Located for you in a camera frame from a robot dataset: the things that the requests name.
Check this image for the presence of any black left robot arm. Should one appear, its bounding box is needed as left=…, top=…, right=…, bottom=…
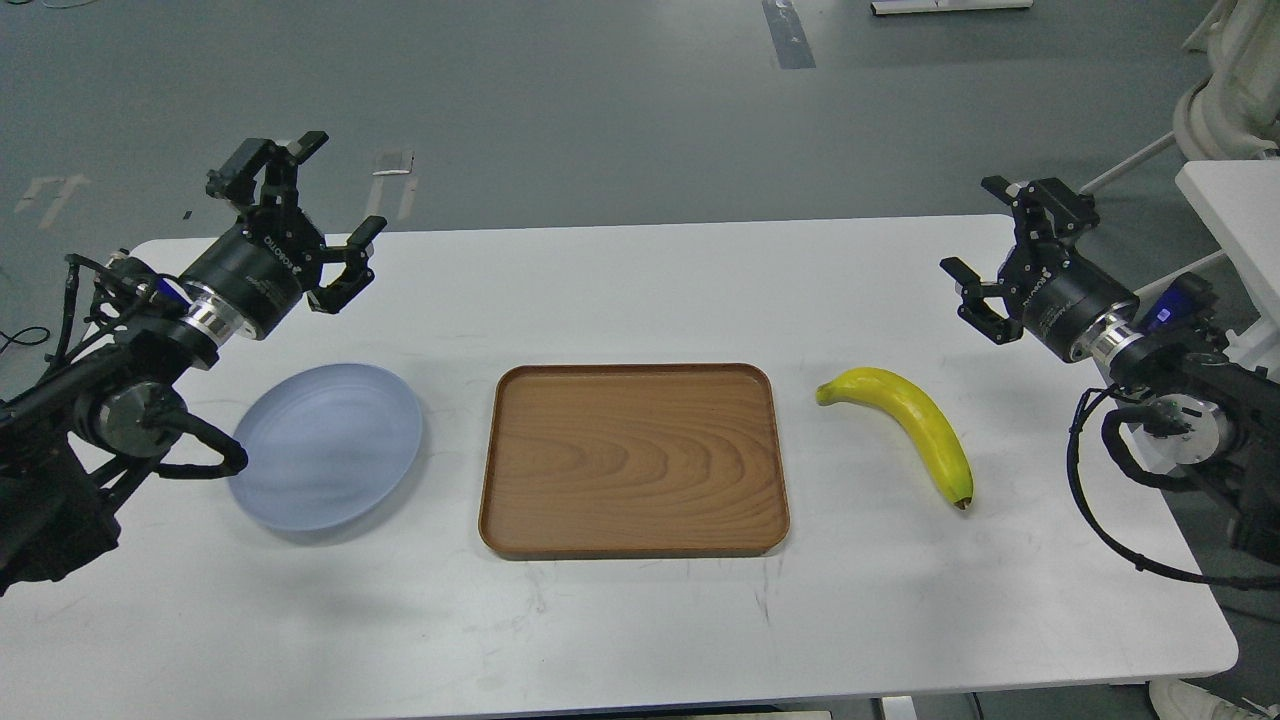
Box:
left=1, top=131, right=387, bottom=589

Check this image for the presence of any white side table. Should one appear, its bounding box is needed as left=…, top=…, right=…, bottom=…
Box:
left=1137, top=158, right=1279, bottom=382

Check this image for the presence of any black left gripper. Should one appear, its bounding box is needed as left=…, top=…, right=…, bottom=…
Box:
left=180, top=131, right=388, bottom=342

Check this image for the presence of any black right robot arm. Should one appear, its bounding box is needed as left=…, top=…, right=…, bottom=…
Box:
left=940, top=176, right=1277, bottom=591

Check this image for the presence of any brown wooden tray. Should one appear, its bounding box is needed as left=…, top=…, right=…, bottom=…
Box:
left=477, top=363, right=790, bottom=561

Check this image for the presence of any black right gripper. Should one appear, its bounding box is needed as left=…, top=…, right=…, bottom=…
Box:
left=940, top=176, right=1139, bottom=363

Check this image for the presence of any light blue plate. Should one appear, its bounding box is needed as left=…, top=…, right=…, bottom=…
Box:
left=227, top=363, right=424, bottom=532

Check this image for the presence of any yellow banana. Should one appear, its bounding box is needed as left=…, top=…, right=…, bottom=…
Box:
left=814, top=366, right=975, bottom=511

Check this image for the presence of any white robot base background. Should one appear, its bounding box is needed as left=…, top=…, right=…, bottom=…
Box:
left=1078, top=0, right=1280, bottom=193

